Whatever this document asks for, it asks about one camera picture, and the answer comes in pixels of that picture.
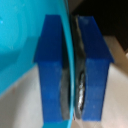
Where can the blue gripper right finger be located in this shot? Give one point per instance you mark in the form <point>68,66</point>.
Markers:
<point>96,70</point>

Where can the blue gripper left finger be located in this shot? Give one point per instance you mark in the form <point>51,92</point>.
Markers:
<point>50,70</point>

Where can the blue plastic bowl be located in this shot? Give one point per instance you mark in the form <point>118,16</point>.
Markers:
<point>20,40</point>

